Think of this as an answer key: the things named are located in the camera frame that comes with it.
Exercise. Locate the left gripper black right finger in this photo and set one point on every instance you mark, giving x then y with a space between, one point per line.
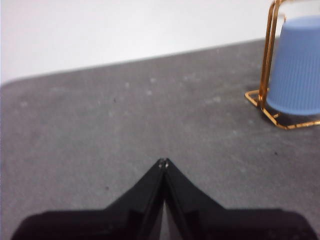
212 222

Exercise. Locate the blue ribbed cup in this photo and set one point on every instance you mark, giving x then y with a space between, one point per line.
295 75

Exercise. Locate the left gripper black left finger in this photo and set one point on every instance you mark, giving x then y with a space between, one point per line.
120 222

